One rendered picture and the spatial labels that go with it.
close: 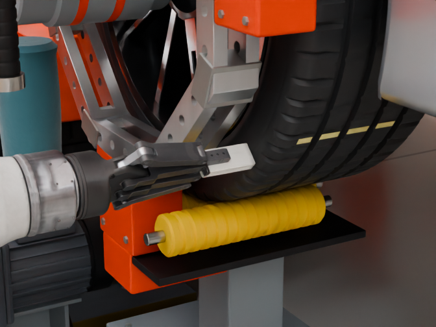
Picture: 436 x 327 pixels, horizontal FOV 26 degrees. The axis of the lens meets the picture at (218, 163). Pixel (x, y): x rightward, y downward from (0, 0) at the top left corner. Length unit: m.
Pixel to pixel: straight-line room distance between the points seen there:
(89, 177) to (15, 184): 0.08
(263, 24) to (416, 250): 1.64
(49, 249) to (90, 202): 0.59
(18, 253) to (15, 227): 0.60
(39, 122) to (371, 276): 1.22
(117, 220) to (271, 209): 0.22
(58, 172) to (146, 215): 0.30
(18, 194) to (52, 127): 0.37
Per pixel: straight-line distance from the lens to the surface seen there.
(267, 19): 0.96
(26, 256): 1.61
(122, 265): 1.36
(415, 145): 3.43
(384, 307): 2.23
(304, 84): 1.07
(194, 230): 1.24
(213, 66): 1.05
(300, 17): 0.98
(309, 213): 1.33
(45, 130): 1.36
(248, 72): 1.07
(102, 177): 1.04
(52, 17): 1.21
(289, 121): 1.10
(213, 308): 1.49
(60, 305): 1.73
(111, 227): 1.37
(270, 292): 1.47
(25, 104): 1.34
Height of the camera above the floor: 0.99
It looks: 18 degrees down
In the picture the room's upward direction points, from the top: straight up
